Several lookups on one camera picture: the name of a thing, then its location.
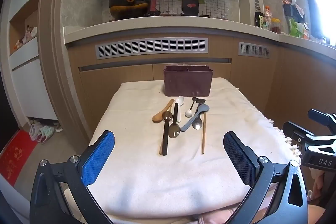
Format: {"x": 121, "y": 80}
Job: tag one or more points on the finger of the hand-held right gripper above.
{"x": 319, "y": 115}
{"x": 296, "y": 132}

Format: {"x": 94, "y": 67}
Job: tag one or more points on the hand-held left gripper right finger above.
{"x": 237, "y": 158}

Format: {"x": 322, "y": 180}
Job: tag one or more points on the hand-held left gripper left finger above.
{"x": 98, "y": 158}

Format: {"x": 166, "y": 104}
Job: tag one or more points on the grey-blue plastic spoon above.
{"x": 202, "y": 108}

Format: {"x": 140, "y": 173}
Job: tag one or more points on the small white round spoon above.
{"x": 188, "y": 113}

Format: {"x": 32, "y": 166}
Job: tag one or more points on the wooden spoon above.
{"x": 158, "y": 117}

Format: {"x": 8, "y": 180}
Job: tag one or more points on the white plastic spoon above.
{"x": 180, "y": 101}

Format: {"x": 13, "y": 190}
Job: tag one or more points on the maroon plastic utensil holder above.
{"x": 187, "y": 82}

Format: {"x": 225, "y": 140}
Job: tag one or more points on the white table cloth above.
{"x": 147, "y": 179}

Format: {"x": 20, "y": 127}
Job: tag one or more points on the green patterned slipper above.
{"x": 46, "y": 134}

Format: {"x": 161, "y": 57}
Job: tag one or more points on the pink white slipper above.
{"x": 34, "y": 131}

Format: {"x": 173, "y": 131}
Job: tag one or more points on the red doormat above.
{"x": 15, "y": 155}

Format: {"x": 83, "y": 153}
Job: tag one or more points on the kitchen counter with wooden cabinets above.
{"x": 118, "y": 74}

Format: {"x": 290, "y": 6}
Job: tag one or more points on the green plastic bag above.
{"x": 296, "y": 29}

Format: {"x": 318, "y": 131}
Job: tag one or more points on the small grey vent grille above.
{"x": 254, "y": 50}

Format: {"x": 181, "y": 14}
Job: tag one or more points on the yellow-lidded jar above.
{"x": 275, "y": 26}

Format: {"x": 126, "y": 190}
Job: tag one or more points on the black countertop holder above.
{"x": 291, "y": 10}

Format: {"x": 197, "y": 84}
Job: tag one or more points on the orange-capped bottle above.
{"x": 267, "y": 16}

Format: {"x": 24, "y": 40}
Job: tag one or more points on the dark seasoning packet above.
{"x": 258, "y": 19}

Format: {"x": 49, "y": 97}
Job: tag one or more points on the large grey vent grille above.
{"x": 152, "y": 48}

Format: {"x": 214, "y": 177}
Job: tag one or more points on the white wall cabinet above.
{"x": 29, "y": 77}

